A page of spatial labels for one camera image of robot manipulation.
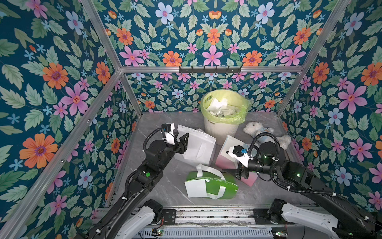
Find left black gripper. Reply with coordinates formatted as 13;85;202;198
154;130;189;171

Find pink blue gradient paper bag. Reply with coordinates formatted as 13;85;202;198
214;135;259;187

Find green white paper bag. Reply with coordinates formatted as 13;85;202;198
185;164;238;200

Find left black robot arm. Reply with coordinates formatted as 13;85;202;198
75;123;190;239

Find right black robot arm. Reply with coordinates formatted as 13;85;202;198
227;132;382;239

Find white ribbed trash bin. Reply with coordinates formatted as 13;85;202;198
204;118;239;145

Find white plush teddy bear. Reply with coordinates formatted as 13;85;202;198
243;120;292;150

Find shredded paper scraps in bin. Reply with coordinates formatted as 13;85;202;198
207;98;239;118

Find white ventilation grille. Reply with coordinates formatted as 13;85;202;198
134;228;274;239

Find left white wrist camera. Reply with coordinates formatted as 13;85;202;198
161;123;175;145

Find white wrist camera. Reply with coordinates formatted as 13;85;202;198
226;145;253;168
161;123;175;145

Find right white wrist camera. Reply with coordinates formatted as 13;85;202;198
226;145;253;168

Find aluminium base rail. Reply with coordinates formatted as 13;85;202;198
89;206;329;228

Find black wall hook rail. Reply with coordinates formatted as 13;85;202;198
178;66;242;74

